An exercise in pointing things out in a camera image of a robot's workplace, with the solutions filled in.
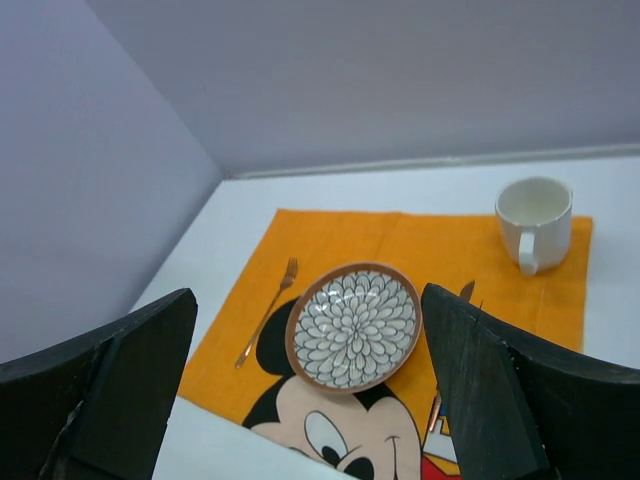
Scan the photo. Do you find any copper fork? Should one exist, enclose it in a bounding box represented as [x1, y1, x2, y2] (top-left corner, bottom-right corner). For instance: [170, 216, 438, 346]
[234, 257, 298, 369]

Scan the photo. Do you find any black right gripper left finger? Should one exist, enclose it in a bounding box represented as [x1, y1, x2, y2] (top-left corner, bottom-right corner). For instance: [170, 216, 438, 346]
[1, 288, 198, 479]

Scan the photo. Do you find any white ceramic mug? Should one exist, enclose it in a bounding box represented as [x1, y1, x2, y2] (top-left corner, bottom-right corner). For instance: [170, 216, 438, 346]
[495, 176, 573, 276]

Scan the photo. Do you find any orange cartoon cloth placemat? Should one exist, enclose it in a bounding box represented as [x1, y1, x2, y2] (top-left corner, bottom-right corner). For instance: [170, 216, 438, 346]
[179, 210, 593, 479]

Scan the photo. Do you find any patterned ceramic plate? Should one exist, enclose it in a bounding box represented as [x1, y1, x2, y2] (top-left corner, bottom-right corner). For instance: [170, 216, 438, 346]
[284, 262, 423, 395]

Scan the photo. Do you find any copper knife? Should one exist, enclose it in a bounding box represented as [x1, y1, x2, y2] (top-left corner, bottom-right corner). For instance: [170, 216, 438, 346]
[428, 280, 475, 433]

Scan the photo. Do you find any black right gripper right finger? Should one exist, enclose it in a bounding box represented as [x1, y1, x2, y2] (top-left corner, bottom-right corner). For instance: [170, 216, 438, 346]
[421, 283, 639, 479]

